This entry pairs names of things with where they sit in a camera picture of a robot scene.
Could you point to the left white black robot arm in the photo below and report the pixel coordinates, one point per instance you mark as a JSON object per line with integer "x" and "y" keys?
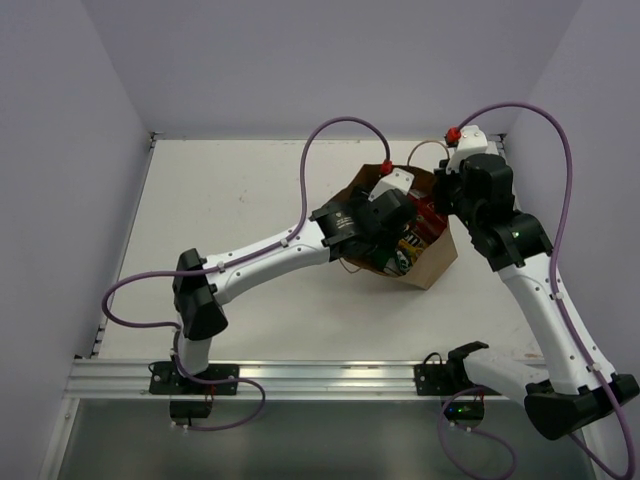
{"x": 351, "y": 229}

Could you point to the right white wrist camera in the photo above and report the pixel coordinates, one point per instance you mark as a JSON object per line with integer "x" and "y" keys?
{"x": 462, "y": 143}

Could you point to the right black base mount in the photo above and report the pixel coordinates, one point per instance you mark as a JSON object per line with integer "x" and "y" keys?
{"x": 445, "y": 377}

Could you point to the yellow m&m packet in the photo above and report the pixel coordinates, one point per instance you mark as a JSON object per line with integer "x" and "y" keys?
{"x": 413, "y": 244}

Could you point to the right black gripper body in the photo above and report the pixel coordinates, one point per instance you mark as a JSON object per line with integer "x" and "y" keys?
{"x": 449, "y": 196}

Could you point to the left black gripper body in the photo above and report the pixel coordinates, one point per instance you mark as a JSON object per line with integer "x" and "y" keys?
{"x": 370, "y": 248}

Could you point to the dark green snack packet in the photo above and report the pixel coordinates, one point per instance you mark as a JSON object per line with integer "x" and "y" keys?
{"x": 398, "y": 263}

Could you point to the aluminium rail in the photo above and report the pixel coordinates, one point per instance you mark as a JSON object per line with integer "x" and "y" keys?
{"x": 120, "y": 379}

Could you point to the brown paper bag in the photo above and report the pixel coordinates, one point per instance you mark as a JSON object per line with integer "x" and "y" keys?
{"x": 435, "y": 259}

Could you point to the red snack bag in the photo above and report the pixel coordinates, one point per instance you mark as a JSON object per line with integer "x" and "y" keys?
{"x": 430, "y": 225}

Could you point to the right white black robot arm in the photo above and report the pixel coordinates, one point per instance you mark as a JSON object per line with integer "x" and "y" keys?
{"x": 578, "y": 385}

